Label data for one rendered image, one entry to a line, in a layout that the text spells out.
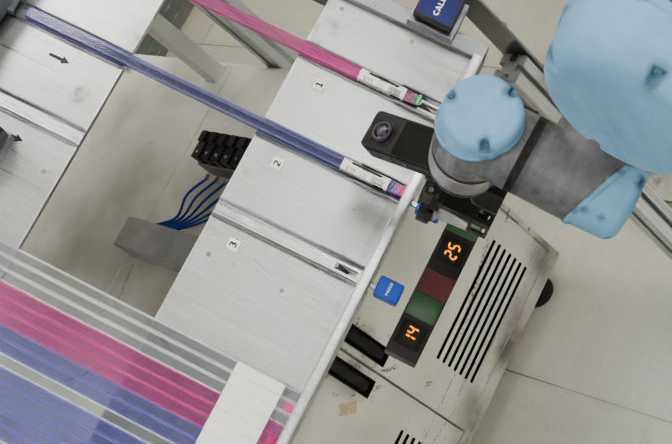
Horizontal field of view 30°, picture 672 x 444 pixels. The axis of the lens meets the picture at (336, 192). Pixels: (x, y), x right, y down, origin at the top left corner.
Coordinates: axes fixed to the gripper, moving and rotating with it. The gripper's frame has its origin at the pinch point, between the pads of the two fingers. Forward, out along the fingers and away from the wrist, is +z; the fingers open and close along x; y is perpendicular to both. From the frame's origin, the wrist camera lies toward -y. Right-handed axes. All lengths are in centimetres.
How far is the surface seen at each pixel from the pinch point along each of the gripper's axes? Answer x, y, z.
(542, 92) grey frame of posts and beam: 23.4, 5.7, 14.0
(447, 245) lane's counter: -2.9, 3.6, 3.9
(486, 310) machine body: 5, 13, 64
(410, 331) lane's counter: -13.9, 4.2, 3.9
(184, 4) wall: 71, -96, 187
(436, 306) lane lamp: -9.9, 5.6, 3.9
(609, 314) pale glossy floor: 14, 31, 69
